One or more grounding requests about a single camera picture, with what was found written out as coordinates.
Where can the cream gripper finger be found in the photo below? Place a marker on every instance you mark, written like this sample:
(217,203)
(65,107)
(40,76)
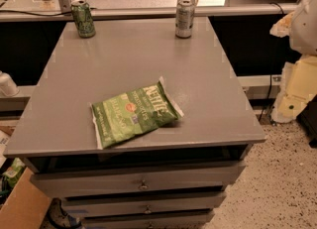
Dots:
(298,87)
(281,28)

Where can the green jalapeno chip bag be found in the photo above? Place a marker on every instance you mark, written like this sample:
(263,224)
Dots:
(134,113)

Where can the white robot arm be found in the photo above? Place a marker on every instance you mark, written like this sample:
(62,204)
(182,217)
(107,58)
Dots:
(303,30)

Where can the silver green 7up can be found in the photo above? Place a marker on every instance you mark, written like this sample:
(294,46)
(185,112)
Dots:
(184,18)

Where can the green patterned soda can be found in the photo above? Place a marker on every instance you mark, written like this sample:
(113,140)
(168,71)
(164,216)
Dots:
(82,18)

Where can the grey drawer cabinet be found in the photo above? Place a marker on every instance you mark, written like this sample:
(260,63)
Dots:
(187,164)

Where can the top drawer knob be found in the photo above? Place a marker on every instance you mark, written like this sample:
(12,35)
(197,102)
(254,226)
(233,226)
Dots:
(143,186)

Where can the drawer knob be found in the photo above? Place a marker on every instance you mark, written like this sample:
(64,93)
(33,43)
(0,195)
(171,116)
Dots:
(143,186)
(148,210)

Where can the middle drawer knob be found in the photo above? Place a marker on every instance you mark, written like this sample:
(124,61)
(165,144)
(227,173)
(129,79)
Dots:
(148,210)

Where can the white cylinder at left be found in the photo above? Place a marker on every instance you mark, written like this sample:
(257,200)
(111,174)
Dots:
(7,85)

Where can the brown cardboard box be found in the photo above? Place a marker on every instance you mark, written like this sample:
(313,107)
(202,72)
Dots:
(26,206)

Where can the green package on floor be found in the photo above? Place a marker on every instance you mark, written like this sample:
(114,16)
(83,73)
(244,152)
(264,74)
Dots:
(14,171)

